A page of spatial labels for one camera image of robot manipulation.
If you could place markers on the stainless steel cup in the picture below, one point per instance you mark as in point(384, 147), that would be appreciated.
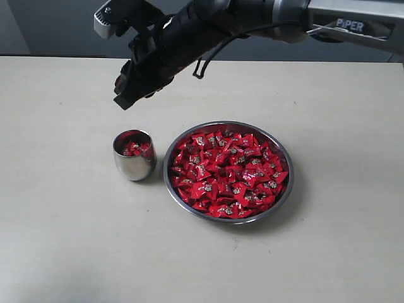
point(139, 167)

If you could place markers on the stainless steel bowl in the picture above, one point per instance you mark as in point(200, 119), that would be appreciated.
point(231, 160)

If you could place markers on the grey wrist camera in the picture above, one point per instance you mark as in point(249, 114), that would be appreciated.
point(116, 15)

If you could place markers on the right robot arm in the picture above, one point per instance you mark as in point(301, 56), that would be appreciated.
point(375, 24)

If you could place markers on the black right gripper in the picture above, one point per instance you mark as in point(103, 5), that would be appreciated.
point(172, 43)

